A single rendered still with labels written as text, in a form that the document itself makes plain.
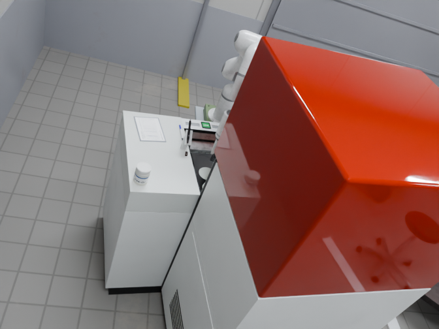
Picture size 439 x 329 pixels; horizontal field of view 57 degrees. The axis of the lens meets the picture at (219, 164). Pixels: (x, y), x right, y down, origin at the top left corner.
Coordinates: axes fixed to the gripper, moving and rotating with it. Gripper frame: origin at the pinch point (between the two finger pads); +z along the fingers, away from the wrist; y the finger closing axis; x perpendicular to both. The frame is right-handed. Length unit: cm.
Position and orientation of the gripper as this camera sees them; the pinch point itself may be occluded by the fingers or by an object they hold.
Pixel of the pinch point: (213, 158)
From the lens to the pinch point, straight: 225.4
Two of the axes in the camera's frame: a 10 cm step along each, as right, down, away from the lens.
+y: -2.0, 6.0, -7.7
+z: -3.1, 7.1, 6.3
